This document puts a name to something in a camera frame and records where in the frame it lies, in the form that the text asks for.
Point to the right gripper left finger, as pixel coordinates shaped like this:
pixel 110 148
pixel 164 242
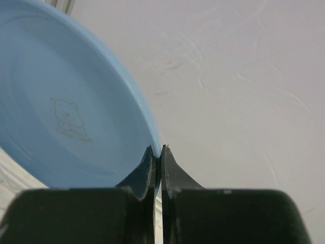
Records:
pixel 121 214

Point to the blue plate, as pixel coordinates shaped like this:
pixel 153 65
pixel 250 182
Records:
pixel 71 114

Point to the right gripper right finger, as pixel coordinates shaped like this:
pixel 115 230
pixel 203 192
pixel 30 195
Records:
pixel 194 214

